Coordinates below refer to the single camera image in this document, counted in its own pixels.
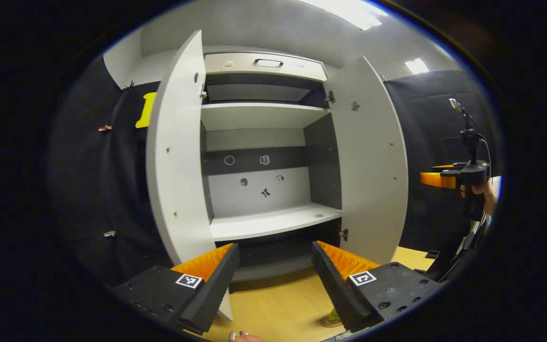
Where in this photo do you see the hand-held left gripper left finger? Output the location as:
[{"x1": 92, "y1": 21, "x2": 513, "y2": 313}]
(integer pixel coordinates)
[{"x1": 112, "y1": 243, "x2": 241, "y2": 334}]

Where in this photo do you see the white cabinet shelf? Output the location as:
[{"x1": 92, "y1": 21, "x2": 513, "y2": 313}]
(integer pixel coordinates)
[{"x1": 201, "y1": 102, "x2": 331, "y2": 132}]

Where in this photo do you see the white and grey cabinet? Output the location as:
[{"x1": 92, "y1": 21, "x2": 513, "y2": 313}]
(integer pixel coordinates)
[{"x1": 200, "y1": 45, "x2": 350, "y2": 282}]

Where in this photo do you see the small ceiling light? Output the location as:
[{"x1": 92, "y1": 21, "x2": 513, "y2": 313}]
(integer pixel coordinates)
[{"x1": 405, "y1": 58, "x2": 430, "y2": 75}]

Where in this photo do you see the thin black cable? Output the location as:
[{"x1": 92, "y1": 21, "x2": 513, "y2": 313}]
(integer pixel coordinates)
[{"x1": 475, "y1": 133, "x2": 492, "y2": 179}]

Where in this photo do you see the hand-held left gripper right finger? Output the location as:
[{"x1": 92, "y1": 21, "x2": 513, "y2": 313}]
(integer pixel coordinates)
[{"x1": 311, "y1": 240, "x2": 445, "y2": 333}]

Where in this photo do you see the black backdrop cloth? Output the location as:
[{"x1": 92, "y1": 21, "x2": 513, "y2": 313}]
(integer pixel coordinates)
[
  {"x1": 383, "y1": 70, "x2": 500, "y2": 252},
  {"x1": 41, "y1": 55, "x2": 174, "y2": 288}
]

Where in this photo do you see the long ceiling light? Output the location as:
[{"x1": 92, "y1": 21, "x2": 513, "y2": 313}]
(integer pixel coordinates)
[{"x1": 297, "y1": 0, "x2": 388, "y2": 31}]

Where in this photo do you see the white door with slot handle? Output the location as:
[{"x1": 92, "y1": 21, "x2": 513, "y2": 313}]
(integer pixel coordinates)
[{"x1": 146, "y1": 30, "x2": 234, "y2": 322}]

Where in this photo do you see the white door with bar handle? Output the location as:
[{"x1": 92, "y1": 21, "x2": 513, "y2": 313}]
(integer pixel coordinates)
[{"x1": 323, "y1": 56, "x2": 409, "y2": 266}]

